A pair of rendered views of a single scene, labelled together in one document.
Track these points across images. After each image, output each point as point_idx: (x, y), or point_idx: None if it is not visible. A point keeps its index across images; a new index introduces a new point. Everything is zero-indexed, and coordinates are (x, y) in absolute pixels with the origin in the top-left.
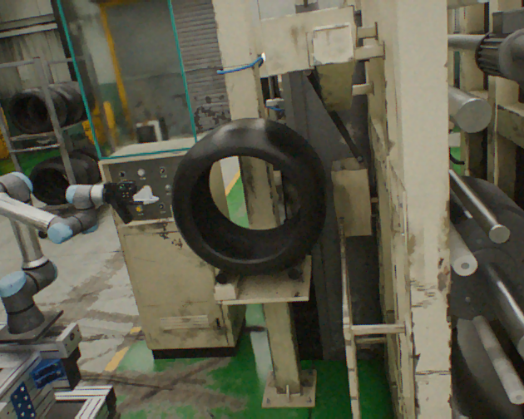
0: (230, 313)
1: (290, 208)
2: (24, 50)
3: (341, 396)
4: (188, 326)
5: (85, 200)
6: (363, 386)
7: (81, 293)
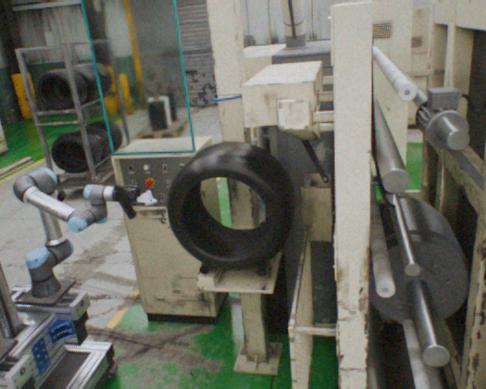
0: None
1: None
2: (52, 21)
3: None
4: (178, 296)
5: (98, 198)
6: (319, 360)
7: (91, 256)
